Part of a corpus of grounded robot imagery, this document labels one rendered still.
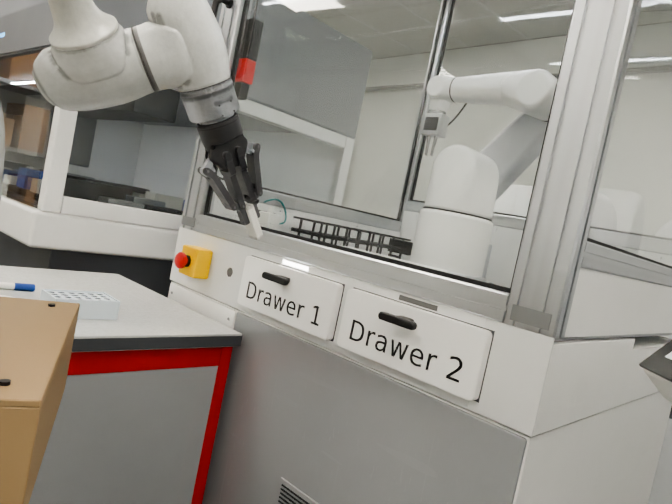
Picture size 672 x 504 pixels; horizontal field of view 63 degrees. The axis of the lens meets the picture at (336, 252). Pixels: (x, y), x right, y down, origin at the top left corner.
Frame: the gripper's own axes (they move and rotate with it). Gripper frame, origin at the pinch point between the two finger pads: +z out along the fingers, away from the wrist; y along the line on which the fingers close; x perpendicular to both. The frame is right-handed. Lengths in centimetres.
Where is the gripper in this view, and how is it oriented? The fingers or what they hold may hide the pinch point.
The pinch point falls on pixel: (251, 221)
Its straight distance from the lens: 106.0
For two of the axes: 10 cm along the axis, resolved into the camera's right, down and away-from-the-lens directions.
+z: 2.2, 8.5, 4.7
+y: 6.8, -4.8, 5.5
